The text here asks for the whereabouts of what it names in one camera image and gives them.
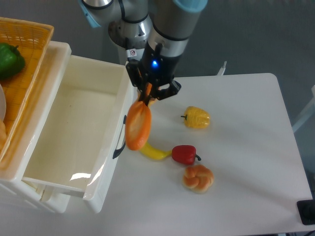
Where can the yellow bell pepper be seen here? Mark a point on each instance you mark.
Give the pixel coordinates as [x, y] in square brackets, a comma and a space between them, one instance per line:
[195, 117]

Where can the knotted bread roll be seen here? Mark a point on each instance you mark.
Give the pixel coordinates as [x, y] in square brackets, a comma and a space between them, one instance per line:
[198, 178]

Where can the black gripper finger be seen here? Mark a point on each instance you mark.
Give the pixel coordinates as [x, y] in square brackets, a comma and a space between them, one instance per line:
[142, 91]
[150, 95]

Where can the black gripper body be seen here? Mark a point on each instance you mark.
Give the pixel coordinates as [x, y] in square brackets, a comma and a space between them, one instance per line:
[156, 69]

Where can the white drawer cabinet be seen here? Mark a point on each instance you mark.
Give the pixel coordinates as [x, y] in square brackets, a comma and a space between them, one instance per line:
[20, 182]

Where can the long orange bread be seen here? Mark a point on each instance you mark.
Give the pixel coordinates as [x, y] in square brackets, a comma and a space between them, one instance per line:
[130, 130]

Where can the green bell pepper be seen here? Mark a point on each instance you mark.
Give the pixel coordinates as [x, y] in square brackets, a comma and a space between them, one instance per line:
[11, 61]

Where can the orange woven basket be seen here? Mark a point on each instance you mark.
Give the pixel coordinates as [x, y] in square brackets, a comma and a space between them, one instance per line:
[33, 39]

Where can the upper white drawer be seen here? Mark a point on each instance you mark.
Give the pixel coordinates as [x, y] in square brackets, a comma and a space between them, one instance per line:
[82, 130]

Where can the white plate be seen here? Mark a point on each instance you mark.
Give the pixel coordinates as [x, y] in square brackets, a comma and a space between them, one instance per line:
[2, 104]

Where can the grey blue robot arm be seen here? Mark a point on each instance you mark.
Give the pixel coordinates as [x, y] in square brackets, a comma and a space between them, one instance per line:
[152, 46]

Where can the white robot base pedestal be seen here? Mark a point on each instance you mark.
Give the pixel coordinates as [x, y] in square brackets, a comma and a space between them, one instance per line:
[130, 38]

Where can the yellow banana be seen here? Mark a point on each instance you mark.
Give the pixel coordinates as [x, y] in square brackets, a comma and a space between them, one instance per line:
[153, 152]

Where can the black drawer handle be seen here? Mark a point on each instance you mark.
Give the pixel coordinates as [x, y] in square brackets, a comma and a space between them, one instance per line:
[121, 141]

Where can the black device at edge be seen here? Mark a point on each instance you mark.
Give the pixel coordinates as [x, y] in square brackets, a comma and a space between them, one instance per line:
[306, 209]

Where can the white chair frame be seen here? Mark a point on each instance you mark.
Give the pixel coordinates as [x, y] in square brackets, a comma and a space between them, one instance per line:
[305, 114]

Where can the red bell pepper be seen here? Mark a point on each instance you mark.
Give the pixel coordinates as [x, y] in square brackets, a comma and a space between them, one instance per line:
[185, 154]

